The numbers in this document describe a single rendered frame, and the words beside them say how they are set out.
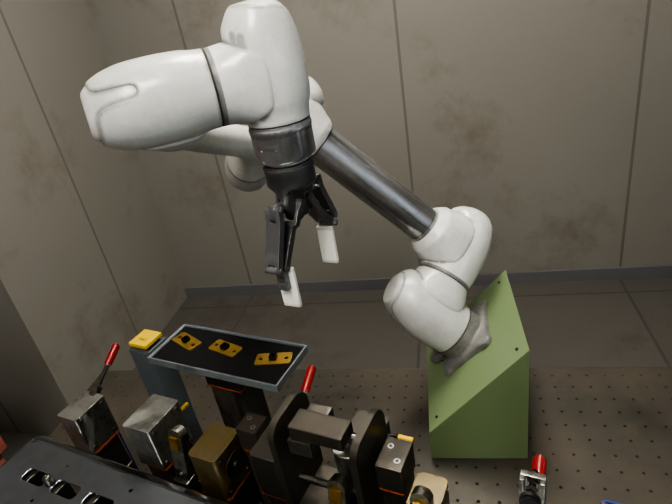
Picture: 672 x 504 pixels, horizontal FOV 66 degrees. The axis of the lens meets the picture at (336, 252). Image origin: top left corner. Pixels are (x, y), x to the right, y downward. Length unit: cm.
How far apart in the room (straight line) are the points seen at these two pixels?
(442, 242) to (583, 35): 186
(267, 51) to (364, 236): 272
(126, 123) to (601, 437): 139
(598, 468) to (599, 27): 217
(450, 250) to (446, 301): 14
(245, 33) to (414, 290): 88
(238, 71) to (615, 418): 137
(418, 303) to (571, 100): 196
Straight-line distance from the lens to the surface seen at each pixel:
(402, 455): 100
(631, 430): 166
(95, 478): 136
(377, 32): 298
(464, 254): 144
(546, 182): 323
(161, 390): 147
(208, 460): 115
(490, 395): 137
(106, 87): 70
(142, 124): 69
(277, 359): 118
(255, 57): 69
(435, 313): 140
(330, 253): 90
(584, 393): 174
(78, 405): 148
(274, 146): 72
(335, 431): 96
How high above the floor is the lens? 188
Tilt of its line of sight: 27 degrees down
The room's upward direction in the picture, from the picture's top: 10 degrees counter-clockwise
